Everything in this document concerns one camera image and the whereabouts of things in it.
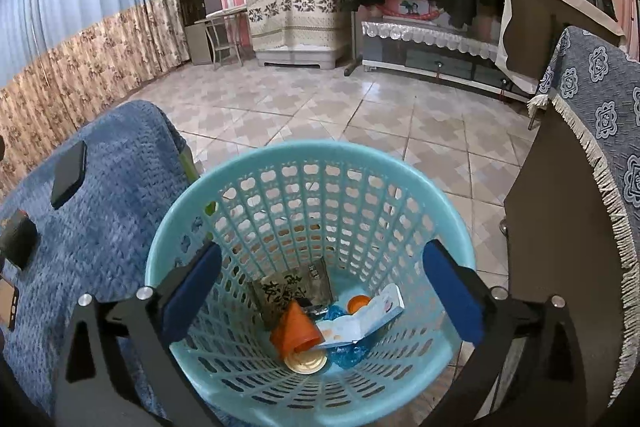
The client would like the blue plastic bag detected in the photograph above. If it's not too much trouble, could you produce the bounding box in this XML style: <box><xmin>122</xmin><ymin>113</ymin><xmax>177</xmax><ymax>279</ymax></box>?
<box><xmin>317</xmin><ymin>305</ymin><xmax>375</xmax><ymax>369</ymax></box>

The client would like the orange peel piece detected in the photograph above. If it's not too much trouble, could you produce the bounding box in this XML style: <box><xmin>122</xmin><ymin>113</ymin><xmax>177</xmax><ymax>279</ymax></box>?
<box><xmin>347</xmin><ymin>295</ymin><xmax>371</xmax><ymax>314</ymax></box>

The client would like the white patterned paper box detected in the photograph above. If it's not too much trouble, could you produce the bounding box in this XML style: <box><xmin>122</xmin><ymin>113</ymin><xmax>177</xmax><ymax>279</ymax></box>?
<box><xmin>316</xmin><ymin>283</ymin><xmax>405</xmax><ymax>349</ymax></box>

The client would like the grey printed snack bag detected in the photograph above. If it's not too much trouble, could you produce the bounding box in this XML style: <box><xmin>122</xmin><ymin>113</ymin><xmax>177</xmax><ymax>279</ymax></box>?
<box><xmin>250</xmin><ymin>259</ymin><xmax>335</xmax><ymax>331</ymax></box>

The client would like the round cream lid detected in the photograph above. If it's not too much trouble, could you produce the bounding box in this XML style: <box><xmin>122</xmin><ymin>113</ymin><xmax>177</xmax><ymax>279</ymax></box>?
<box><xmin>284</xmin><ymin>349</ymin><xmax>328</xmax><ymax>375</ymax></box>

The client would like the dark wooden sofa side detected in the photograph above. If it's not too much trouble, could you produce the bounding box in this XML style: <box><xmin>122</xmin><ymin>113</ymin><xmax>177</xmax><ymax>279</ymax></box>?
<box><xmin>506</xmin><ymin>109</ymin><xmax>624</xmax><ymax>424</ymax></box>

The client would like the black flat case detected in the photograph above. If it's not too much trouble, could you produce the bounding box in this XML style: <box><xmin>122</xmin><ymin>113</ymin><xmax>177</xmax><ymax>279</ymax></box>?
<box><xmin>50</xmin><ymin>141</ymin><xmax>87</xmax><ymax>210</ymax></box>

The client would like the blue knitted table cloth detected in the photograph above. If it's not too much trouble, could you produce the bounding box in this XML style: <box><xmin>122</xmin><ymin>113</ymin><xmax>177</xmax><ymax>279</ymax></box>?
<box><xmin>1</xmin><ymin>101</ymin><xmax>189</xmax><ymax>418</ymax></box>

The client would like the light blue laundry basket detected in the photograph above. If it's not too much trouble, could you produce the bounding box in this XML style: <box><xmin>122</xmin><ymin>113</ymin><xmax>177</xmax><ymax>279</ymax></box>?
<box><xmin>145</xmin><ymin>141</ymin><xmax>475</xmax><ymax>426</ymax></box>

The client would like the blue patterned sofa cover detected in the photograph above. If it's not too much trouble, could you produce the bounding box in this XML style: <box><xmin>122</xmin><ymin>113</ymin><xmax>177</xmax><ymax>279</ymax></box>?
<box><xmin>527</xmin><ymin>26</ymin><xmax>639</xmax><ymax>400</ymax></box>

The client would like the lace covered tv stand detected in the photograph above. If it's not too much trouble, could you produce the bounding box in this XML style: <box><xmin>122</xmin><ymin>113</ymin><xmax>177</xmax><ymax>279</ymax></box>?
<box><xmin>360</xmin><ymin>20</ymin><xmax>530</xmax><ymax>103</ymax></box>

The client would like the brown cushion white trim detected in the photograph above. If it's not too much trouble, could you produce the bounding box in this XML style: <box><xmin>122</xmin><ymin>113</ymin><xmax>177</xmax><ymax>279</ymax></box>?
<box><xmin>496</xmin><ymin>0</ymin><xmax>628</xmax><ymax>96</ymax></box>

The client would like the floral blue curtain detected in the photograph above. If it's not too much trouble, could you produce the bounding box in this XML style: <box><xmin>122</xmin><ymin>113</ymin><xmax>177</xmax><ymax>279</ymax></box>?
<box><xmin>1</xmin><ymin>0</ymin><xmax>189</xmax><ymax>193</ymax></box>

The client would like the water dispenser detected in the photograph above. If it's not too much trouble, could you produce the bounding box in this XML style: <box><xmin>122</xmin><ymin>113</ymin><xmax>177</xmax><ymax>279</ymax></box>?
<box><xmin>179</xmin><ymin>0</ymin><xmax>222</xmax><ymax>65</ymax></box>

